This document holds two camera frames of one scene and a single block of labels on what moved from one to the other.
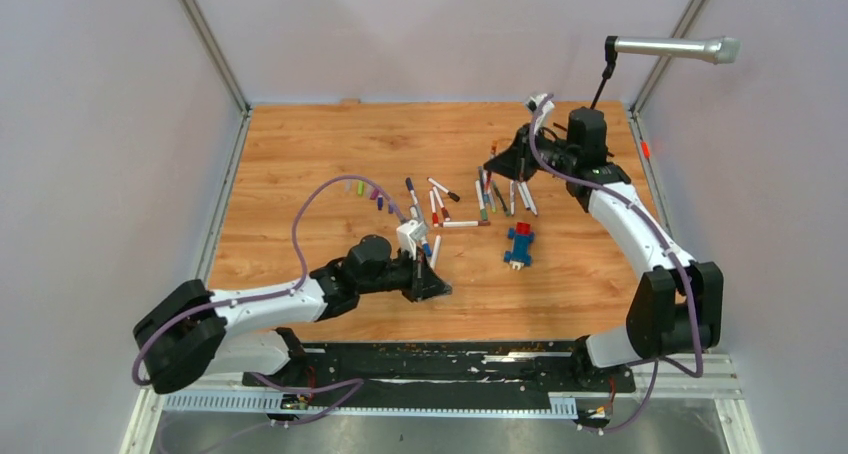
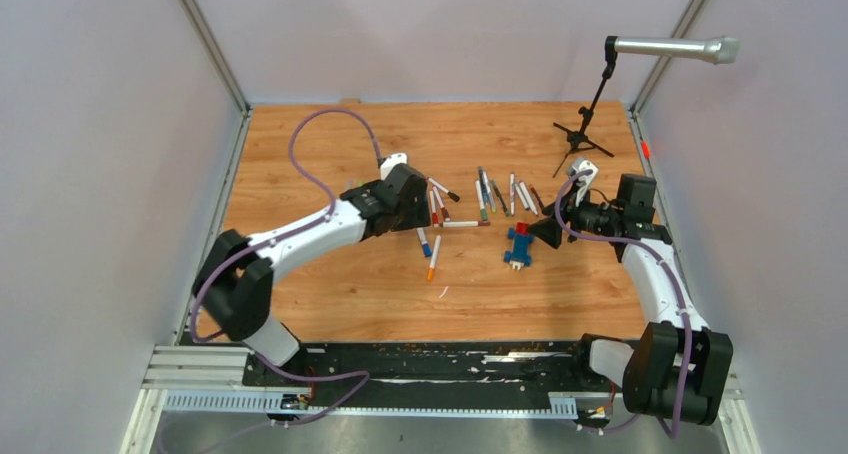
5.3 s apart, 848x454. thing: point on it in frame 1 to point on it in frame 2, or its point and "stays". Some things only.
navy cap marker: x=524 y=197 stays
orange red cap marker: x=488 y=174 to x=537 y=197
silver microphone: x=720 y=51 stays
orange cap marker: x=436 y=252 stays
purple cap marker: x=513 y=187 stays
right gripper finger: x=518 y=164 to x=548 y=230
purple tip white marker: x=530 y=198 stays
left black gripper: x=424 y=282 to x=420 y=214
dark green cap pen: x=500 y=197 stays
